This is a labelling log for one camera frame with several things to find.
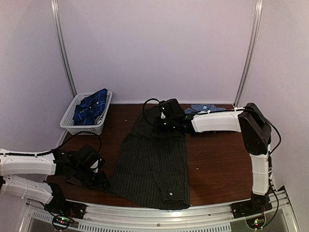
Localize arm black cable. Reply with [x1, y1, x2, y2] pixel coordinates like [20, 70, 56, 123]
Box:
[142, 97, 162, 126]
[48, 133, 103, 155]

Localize right round controller board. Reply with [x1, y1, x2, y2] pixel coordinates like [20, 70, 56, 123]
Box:
[246, 215, 266, 230]

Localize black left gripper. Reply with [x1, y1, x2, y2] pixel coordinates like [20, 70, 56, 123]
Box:
[73, 165, 111, 190]

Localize light blue checked folded shirt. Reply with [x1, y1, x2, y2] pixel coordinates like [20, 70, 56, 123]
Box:
[184, 104, 226, 114]

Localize left aluminium frame post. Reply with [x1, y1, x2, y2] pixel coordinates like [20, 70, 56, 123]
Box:
[50, 0, 77, 97]

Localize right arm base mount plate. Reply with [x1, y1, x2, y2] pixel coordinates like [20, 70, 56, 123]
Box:
[231, 200, 272, 218]

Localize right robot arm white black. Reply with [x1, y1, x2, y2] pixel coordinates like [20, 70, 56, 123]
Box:
[153, 99, 271, 214]

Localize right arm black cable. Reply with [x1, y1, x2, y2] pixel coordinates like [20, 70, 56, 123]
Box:
[142, 97, 162, 126]

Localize right aluminium frame post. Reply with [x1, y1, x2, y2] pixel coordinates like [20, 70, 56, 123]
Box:
[233, 0, 263, 107]

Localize aluminium front rail base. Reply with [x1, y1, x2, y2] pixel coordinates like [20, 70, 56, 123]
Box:
[17, 190, 300, 232]

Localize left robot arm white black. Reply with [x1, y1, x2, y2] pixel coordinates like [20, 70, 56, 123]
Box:
[0, 145, 110, 215]

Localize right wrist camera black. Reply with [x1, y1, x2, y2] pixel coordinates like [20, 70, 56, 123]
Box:
[159, 99, 185, 119]

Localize dark blue plaid shirt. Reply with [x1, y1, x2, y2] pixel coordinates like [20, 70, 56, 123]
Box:
[72, 88, 108, 126]

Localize left round controller board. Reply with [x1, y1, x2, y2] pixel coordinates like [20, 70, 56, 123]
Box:
[52, 215, 74, 230]

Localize black pinstriped long sleeve shirt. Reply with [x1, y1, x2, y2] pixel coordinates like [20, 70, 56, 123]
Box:
[110, 106, 190, 210]

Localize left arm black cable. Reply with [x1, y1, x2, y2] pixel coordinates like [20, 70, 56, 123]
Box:
[48, 133, 103, 155]

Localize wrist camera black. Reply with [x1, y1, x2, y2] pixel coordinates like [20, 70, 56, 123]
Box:
[75, 145, 105, 173]
[159, 99, 185, 119]

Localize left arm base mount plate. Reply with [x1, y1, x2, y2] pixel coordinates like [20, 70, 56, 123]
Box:
[44, 200, 86, 219]

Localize aluminium frame post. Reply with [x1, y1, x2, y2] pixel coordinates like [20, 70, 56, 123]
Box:
[50, 0, 77, 97]
[233, 0, 263, 107]

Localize white plastic laundry basket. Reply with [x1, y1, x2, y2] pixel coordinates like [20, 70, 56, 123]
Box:
[60, 90, 113, 135]

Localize round controller board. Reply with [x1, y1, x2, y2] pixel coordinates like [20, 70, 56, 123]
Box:
[246, 215, 266, 230]
[52, 215, 74, 230]

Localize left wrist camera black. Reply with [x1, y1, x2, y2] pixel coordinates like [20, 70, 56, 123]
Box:
[75, 145, 105, 173]

